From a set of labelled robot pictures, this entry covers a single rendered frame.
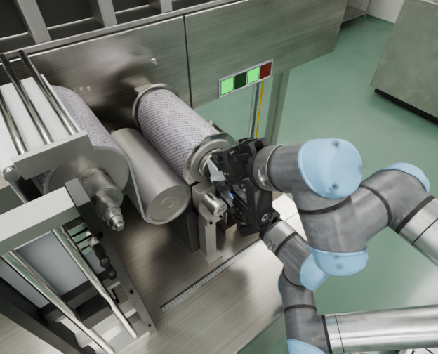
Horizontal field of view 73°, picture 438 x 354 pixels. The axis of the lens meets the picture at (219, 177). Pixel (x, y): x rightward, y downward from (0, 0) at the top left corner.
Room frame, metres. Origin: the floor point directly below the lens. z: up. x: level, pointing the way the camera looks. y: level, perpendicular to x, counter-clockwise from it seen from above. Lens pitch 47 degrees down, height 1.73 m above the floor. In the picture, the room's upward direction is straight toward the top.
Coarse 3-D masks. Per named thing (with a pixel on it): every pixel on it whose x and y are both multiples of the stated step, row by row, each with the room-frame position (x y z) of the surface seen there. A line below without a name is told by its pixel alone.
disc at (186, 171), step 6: (222, 132) 0.52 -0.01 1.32; (204, 138) 0.49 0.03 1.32; (210, 138) 0.49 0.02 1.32; (216, 138) 0.50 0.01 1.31; (222, 138) 0.51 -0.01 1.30; (228, 138) 0.52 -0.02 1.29; (198, 144) 0.48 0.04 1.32; (204, 144) 0.48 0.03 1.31; (234, 144) 0.54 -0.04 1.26; (192, 150) 0.47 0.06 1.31; (198, 150) 0.47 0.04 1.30; (192, 156) 0.47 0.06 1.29; (186, 162) 0.46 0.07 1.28; (186, 168) 0.45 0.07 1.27; (186, 174) 0.45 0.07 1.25; (186, 180) 0.45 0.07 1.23; (192, 180) 0.46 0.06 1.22
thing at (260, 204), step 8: (248, 184) 0.35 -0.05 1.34; (248, 192) 0.34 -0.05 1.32; (256, 192) 0.34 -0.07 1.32; (264, 192) 0.35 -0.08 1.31; (248, 200) 0.34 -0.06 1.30; (256, 200) 0.33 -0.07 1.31; (264, 200) 0.34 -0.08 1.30; (248, 208) 0.34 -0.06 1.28; (256, 208) 0.33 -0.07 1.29; (264, 208) 0.34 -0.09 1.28; (272, 208) 0.35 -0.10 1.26; (248, 216) 0.34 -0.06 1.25; (256, 216) 0.33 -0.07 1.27; (264, 216) 0.33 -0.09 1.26; (272, 216) 0.35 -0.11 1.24; (256, 224) 0.32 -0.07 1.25
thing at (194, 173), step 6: (210, 144) 0.49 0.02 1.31; (216, 144) 0.50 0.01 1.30; (222, 144) 0.51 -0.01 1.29; (228, 144) 0.52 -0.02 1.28; (204, 150) 0.48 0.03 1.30; (198, 156) 0.47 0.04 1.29; (192, 162) 0.46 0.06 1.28; (198, 162) 0.47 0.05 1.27; (192, 168) 0.46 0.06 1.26; (192, 174) 0.46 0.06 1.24; (198, 174) 0.47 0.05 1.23; (198, 180) 0.47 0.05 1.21
